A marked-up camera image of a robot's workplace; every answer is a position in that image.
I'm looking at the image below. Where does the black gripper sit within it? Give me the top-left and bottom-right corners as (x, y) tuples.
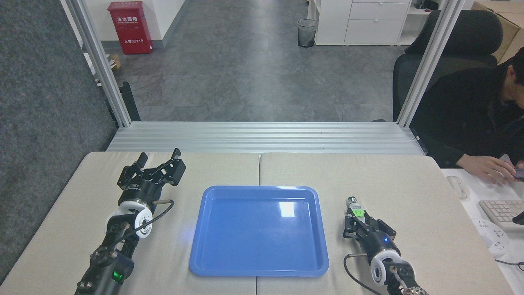
(117, 148), (187, 205)
(343, 208), (401, 263)

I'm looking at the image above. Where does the blue plastic tray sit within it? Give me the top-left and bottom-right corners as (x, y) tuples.
(189, 185), (330, 277)

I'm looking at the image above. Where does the person's right hand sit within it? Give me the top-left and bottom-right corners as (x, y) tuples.
(456, 154), (518, 184)

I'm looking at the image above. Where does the black upright panel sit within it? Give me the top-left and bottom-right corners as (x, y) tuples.
(118, 81), (142, 123)

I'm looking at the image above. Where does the white computer mouse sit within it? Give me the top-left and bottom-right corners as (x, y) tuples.
(446, 175), (470, 200)

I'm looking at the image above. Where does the white power strip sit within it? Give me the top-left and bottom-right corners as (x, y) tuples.
(471, 218), (510, 257)

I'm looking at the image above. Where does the white keyboard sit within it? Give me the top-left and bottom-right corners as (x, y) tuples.
(478, 198), (524, 231)

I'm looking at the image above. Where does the red fire extinguisher box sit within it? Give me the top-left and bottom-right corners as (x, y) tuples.
(107, 1), (154, 55)

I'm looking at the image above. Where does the person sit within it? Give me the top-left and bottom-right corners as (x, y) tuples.
(411, 47), (524, 169)

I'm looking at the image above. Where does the white drawer cabinet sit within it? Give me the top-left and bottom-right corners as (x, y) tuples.
(307, 0), (415, 46)

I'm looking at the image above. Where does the grey mesh waste bin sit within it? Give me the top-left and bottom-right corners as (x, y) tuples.
(297, 18), (318, 48)

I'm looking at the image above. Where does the black office chair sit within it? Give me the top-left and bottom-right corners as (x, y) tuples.
(392, 9), (504, 122)

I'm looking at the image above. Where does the brown cardboard box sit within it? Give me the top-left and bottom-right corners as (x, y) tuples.
(471, 1), (524, 64)

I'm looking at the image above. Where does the silver aluminium rail bed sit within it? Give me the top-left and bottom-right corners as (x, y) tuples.
(106, 121), (429, 155)

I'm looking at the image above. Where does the silver aluminium post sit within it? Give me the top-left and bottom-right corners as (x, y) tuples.
(396, 0), (466, 128)
(65, 0), (133, 128)

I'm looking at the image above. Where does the thin black desk cable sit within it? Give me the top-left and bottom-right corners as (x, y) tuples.
(494, 259), (524, 272)

